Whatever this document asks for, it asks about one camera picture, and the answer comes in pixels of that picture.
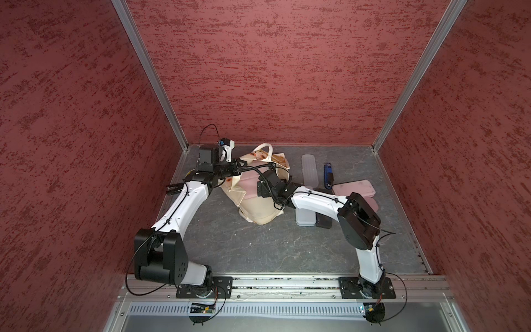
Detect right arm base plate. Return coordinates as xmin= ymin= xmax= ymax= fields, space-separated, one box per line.
xmin=338 ymin=276 xmax=396 ymax=300

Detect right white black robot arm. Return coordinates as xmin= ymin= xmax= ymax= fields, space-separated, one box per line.
xmin=257 ymin=170 xmax=386 ymax=299

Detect white pencil case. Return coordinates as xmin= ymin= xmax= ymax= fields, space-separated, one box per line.
xmin=295 ymin=208 xmax=317 ymax=227

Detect pink pencil case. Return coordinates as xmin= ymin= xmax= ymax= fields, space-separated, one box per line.
xmin=332 ymin=180 xmax=376 ymax=198
xmin=365 ymin=197 xmax=379 ymax=212

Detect black pencil case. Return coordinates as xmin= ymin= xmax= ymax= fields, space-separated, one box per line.
xmin=315 ymin=213 xmax=335 ymax=229

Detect black scissors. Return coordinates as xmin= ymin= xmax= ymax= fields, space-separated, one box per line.
xmin=166 ymin=183 xmax=188 ymax=196

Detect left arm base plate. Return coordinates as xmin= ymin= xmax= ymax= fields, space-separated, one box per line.
xmin=176 ymin=276 xmax=234 ymax=300

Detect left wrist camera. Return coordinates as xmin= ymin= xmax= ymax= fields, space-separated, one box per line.
xmin=218 ymin=138 xmax=235 ymax=163

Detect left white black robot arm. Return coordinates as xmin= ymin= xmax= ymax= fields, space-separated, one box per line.
xmin=129 ymin=138 xmax=247 ymax=298

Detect aluminium mounting rail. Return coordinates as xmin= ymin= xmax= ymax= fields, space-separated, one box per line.
xmin=117 ymin=273 xmax=455 ymax=304

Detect printed canvas tote bag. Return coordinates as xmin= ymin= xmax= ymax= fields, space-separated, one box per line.
xmin=221 ymin=143 xmax=290 ymax=225

